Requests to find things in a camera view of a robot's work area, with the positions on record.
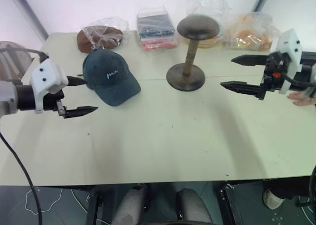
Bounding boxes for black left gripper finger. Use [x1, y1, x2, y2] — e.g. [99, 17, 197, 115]
[66, 75, 88, 86]
[64, 106, 99, 119]

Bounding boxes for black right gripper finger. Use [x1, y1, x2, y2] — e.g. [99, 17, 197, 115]
[220, 80, 263, 101]
[230, 54, 269, 68]

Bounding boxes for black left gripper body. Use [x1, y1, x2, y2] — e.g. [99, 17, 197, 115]
[42, 90, 68, 119]

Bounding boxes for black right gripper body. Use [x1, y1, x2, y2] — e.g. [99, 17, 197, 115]
[257, 50, 289, 101]

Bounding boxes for brown cap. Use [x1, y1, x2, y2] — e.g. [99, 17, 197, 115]
[76, 17, 130, 54]

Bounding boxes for wooden mushroom hat stand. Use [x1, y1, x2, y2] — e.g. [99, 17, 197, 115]
[165, 15, 221, 92]

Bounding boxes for bystander bare hand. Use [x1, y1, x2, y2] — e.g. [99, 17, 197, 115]
[287, 91, 316, 107]

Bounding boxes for bag of orange items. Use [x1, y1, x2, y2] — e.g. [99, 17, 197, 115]
[222, 12, 282, 54]

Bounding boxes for dark teal baseball cap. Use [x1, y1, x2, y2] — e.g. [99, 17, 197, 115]
[81, 49, 142, 107]

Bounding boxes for brown chair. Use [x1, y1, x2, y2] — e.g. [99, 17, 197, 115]
[0, 40, 36, 81]

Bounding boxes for empty clear plastic bag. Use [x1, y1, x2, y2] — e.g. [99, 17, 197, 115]
[185, 0, 232, 21]

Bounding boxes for stacked caps in plastic bag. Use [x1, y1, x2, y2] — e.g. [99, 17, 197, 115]
[136, 3, 180, 52]

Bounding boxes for bystander white shoe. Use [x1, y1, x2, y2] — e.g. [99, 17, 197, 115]
[262, 188, 285, 210]

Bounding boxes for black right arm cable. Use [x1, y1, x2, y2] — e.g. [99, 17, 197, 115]
[283, 72, 316, 86]

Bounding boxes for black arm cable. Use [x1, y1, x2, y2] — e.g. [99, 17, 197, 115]
[283, 72, 316, 86]
[0, 130, 42, 225]

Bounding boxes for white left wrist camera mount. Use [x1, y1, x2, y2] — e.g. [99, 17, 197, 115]
[30, 59, 69, 115]

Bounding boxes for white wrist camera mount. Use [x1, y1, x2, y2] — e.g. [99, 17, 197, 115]
[30, 59, 69, 115]
[275, 29, 306, 95]

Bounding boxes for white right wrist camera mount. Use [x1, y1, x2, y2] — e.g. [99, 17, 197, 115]
[275, 29, 306, 95]

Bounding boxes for grey left wrist cable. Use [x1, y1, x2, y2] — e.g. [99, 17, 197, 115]
[0, 48, 49, 62]

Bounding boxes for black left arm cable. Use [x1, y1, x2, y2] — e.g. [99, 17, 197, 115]
[0, 130, 42, 225]

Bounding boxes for white floor cable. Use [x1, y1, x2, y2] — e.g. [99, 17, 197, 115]
[24, 187, 86, 212]

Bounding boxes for black table leg frame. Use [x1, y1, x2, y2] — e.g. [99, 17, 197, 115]
[84, 185, 103, 225]
[218, 182, 248, 225]

